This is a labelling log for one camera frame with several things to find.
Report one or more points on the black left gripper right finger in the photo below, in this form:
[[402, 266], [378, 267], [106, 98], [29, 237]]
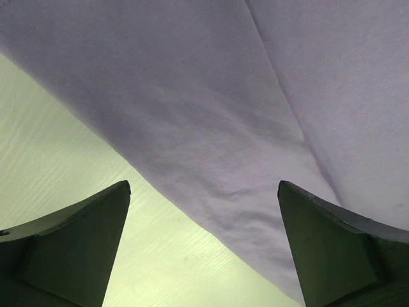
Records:
[[343, 258]]

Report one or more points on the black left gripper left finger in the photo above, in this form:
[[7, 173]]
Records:
[[65, 258]]

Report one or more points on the purple t shirt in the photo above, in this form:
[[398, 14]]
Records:
[[215, 102]]

